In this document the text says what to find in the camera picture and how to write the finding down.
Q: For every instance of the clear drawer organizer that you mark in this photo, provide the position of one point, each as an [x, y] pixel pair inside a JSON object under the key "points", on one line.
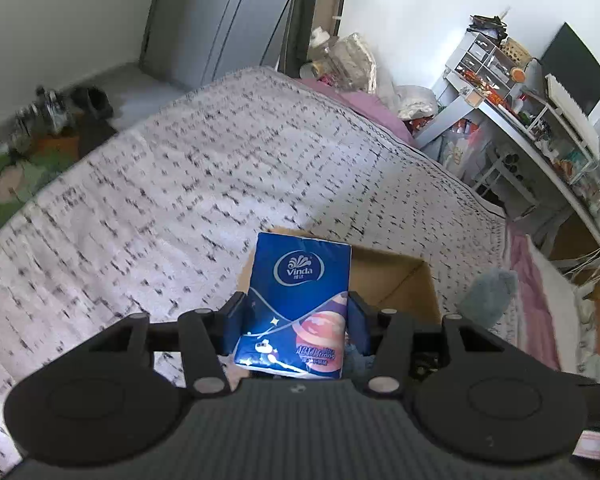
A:
{"points": [[480, 57]]}

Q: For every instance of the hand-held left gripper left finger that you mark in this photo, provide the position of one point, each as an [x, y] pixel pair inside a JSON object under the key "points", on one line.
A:
{"points": [[237, 320]]}

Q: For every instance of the white black-patterned blanket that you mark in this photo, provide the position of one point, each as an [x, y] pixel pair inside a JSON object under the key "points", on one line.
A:
{"points": [[155, 200]]}

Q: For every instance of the wicker basket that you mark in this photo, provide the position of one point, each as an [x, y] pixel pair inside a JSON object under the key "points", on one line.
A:
{"points": [[515, 51]]}

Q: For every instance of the black slippers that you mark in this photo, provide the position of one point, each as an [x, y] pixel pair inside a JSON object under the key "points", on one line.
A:
{"points": [[92, 102]]}

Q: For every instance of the black monitor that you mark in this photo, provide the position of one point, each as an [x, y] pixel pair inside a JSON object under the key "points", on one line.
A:
{"points": [[575, 67]]}

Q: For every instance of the blue tissue pack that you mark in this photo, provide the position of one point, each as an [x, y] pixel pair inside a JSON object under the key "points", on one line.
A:
{"points": [[295, 305]]}

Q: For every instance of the white desk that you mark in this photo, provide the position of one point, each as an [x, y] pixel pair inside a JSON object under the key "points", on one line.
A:
{"points": [[530, 160]]}

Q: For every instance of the flat cardboard box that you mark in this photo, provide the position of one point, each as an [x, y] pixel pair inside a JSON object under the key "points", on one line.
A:
{"points": [[312, 15]]}

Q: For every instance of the white keyboard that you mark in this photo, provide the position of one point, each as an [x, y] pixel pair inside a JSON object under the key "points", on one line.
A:
{"points": [[572, 110]]}

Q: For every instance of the heap of plastic bags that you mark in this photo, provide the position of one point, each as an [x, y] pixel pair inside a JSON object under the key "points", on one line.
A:
{"points": [[360, 67]]}

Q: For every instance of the brown cardboard box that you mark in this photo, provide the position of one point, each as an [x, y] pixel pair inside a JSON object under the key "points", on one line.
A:
{"points": [[385, 280]]}

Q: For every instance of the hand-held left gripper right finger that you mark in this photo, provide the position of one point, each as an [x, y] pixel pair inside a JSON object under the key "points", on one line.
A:
{"points": [[359, 322]]}

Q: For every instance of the green floor mat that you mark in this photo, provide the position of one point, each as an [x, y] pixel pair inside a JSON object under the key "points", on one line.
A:
{"points": [[0, 195]]}

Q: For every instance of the grey wardrobe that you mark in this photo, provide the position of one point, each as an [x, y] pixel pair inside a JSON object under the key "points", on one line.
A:
{"points": [[220, 20]]}

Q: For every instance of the large blue plush toy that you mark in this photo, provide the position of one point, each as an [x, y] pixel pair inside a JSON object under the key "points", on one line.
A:
{"points": [[487, 295]]}

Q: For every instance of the pair of grey sneakers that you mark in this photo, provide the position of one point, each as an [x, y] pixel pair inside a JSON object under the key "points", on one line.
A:
{"points": [[40, 115]]}

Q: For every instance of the small blue plush toy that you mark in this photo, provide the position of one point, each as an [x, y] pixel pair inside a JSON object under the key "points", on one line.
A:
{"points": [[357, 362]]}

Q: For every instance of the white pillow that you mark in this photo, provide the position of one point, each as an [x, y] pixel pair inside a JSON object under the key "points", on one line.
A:
{"points": [[555, 300]]}

